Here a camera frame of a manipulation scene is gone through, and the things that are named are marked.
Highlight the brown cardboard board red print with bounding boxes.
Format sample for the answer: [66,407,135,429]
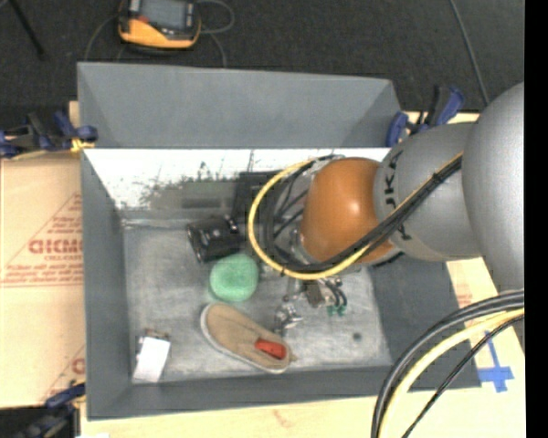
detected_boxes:
[0,151,87,411]

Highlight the grey metal bin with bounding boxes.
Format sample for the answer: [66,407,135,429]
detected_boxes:
[76,61,481,420]

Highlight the black binoculars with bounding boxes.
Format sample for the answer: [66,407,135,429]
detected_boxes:
[184,214,244,265]

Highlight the white small box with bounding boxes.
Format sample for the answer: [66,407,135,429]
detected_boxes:
[131,328,173,383]

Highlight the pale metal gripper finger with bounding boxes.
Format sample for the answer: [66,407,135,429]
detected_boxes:
[275,302,304,321]
[273,317,304,338]

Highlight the green round sponge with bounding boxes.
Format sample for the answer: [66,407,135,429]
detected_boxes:
[207,252,260,304]

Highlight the tan slip-on shoe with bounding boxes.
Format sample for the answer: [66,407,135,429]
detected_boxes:
[198,301,299,375]

